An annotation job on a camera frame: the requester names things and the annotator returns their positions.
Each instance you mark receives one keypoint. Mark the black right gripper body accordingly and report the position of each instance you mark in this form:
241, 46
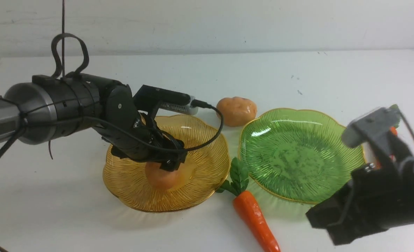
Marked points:
374, 200

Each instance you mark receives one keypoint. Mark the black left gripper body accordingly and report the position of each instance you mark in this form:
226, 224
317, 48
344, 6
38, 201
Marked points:
133, 133

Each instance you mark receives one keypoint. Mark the brown potato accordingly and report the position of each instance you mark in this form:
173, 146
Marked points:
162, 179
237, 111

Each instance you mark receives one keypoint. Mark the orange plastic carrot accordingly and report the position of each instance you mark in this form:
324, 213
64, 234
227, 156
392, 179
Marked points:
247, 207
387, 123

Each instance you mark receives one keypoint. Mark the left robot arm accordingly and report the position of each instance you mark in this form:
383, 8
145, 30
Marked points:
49, 108

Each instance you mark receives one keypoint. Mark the amber glass plate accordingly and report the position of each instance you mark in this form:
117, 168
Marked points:
204, 171

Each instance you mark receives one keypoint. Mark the green glass plate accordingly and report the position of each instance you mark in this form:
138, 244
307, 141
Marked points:
297, 155

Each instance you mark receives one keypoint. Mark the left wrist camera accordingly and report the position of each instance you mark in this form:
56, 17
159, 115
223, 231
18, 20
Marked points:
150, 99

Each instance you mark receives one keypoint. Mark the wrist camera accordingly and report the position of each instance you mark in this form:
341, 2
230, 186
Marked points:
361, 130
150, 99

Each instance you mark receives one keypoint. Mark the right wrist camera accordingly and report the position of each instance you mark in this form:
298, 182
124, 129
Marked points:
361, 130

